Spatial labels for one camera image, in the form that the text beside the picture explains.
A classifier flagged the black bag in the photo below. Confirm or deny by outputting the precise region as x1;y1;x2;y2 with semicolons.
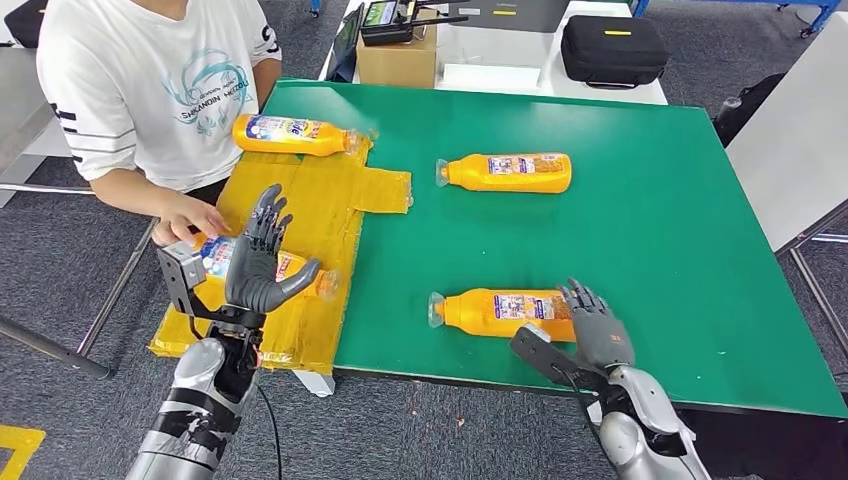
712;72;790;148

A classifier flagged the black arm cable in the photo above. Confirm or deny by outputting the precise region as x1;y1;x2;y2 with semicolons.
254;384;285;480
556;367;617;465

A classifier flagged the black remote controller with screen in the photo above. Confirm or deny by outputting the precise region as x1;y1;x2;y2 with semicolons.
360;0;470;46

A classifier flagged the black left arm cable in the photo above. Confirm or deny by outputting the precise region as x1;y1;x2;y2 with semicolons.
254;384;285;480

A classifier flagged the black carry case yellow label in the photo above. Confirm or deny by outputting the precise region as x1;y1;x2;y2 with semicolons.
561;14;670;89
3;0;49;49

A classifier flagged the person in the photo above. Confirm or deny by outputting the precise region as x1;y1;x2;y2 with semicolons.
675;407;848;480
36;0;284;250

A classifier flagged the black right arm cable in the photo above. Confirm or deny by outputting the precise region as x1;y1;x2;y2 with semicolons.
556;367;617;465

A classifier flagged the person's right hand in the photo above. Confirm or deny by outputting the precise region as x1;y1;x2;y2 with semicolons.
152;193;232;248

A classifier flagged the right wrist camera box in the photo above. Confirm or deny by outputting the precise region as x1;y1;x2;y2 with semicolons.
508;323;598;392

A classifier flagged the black tablet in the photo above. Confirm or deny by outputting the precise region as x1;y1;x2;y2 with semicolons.
325;3;366;83

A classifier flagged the white flat box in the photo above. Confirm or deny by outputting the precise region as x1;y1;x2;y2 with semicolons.
440;61;543;94

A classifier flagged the grey table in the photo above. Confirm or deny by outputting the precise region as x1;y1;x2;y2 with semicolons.
725;11;848;362

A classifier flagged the steel table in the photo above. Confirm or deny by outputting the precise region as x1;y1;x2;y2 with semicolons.
0;42;164;380

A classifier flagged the white table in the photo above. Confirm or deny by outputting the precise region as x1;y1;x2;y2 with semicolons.
317;0;670;106

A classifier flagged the brown cardboard box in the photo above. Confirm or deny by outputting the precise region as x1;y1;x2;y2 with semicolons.
356;9;439;89

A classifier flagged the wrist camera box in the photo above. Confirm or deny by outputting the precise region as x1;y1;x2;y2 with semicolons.
508;323;598;392
156;239;208;316

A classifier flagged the dark grey case yellow label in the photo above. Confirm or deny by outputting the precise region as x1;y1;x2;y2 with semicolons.
457;0;572;33

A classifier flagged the yellow taped cardboard mat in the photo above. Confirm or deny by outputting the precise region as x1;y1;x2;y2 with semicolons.
148;135;413;376

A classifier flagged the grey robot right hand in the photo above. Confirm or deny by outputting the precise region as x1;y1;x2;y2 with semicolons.
558;278;636;372

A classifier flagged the orange detergent bottle clear cap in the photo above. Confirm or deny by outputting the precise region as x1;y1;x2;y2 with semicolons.
435;152;573;195
427;288;578;344
231;113;362;158
192;233;340;301

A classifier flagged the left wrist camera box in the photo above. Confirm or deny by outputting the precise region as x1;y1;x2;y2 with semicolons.
156;239;208;316

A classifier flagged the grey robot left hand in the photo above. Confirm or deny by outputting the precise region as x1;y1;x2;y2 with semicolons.
223;184;322;314

